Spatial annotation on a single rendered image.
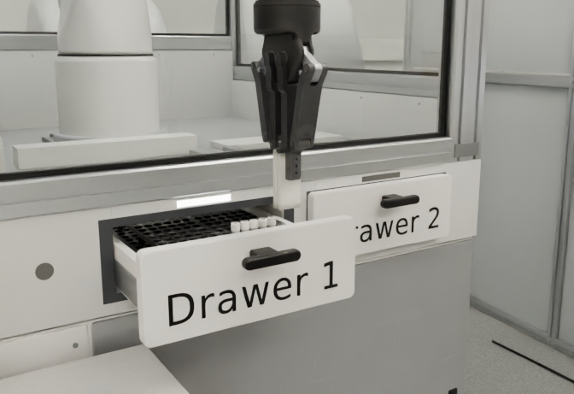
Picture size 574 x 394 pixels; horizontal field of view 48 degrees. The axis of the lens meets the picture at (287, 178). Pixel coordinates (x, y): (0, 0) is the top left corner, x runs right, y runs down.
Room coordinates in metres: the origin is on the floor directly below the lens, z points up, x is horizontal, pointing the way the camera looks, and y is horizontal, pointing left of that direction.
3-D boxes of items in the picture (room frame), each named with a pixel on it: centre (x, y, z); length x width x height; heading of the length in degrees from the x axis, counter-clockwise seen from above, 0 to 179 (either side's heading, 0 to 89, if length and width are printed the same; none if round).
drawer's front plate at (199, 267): (0.74, 0.04, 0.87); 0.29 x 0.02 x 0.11; 122
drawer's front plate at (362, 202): (1.02, -0.16, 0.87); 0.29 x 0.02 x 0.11; 122
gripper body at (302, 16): (0.73, 0.00, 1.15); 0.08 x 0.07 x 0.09; 32
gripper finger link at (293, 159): (0.72, -0.01, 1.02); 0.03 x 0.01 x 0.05; 32
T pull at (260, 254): (0.71, 0.02, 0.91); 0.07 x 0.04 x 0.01; 122
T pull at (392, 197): (0.99, -0.17, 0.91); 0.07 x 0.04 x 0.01; 122
